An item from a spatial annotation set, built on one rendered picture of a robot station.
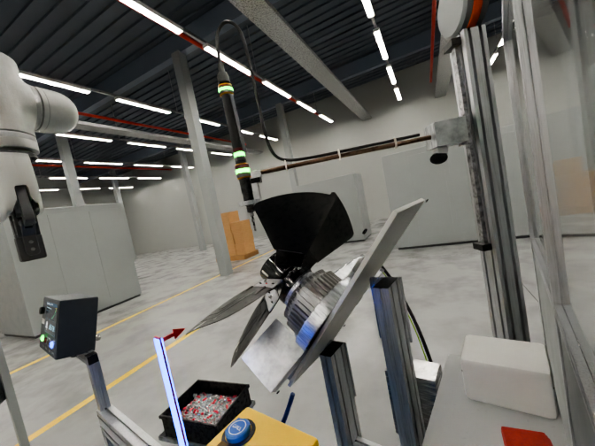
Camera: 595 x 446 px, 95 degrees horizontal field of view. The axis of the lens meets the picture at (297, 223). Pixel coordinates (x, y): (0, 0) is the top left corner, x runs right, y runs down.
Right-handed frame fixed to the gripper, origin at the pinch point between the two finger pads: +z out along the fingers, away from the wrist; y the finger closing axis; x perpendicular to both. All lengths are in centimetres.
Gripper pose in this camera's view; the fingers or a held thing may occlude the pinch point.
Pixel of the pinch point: (31, 248)
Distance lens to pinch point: 64.0
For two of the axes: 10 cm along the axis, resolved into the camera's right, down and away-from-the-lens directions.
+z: 2.0, 9.8, 0.7
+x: 5.9, -1.7, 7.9
